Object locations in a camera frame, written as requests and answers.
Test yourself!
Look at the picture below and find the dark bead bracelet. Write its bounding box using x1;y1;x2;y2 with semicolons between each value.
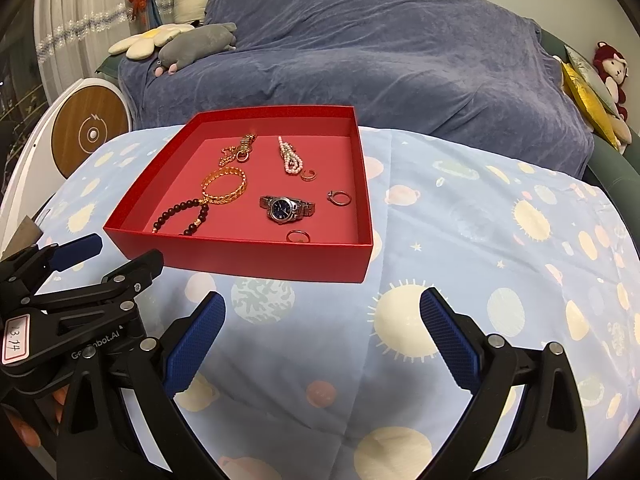
151;199;211;237

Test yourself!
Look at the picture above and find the gold watch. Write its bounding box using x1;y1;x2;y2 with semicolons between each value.
220;132;258;166

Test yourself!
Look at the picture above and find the silver watch with blue dial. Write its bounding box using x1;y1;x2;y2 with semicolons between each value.
259;195;317;225

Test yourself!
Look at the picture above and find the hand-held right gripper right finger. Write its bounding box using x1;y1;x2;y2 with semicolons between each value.
419;287;588;480

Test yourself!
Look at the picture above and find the grey plush animal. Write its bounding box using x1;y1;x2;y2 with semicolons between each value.
154;22;238;78

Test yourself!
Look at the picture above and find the red monkey plush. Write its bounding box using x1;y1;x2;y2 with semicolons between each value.
592;41;633;153

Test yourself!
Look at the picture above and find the pearl bracelet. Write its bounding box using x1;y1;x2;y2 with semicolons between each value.
277;136;306;176

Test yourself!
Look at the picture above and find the silver cushion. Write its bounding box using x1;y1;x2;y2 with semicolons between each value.
564;44;621;116

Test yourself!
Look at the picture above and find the green sofa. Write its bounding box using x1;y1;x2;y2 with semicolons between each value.
537;27;640;211

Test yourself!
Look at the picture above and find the red jewelry box tray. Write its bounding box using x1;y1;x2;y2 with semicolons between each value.
102;104;375;284

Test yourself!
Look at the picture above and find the white flower cushion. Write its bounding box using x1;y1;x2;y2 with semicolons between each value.
108;22;196;60

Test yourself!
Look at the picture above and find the white sheer curtain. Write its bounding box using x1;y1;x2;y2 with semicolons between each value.
32;0;146;101

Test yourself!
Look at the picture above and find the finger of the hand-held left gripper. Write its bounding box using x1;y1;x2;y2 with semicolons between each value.
0;233;104;306
30;248;165;321

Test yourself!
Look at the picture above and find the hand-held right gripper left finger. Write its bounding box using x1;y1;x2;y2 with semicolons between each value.
56;290;227;480

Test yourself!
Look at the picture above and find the blue covered sofa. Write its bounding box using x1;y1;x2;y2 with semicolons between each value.
117;0;596;181

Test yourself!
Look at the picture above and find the round white wooden side table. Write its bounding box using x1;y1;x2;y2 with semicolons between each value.
0;77;133;261

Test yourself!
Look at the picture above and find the gold chain bracelet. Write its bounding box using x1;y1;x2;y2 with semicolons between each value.
201;166;249;206

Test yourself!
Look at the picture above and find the brown cardboard piece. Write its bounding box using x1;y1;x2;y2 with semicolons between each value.
7;215;43;251

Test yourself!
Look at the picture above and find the yellow cushion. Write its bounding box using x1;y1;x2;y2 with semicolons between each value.
560;60;621;146

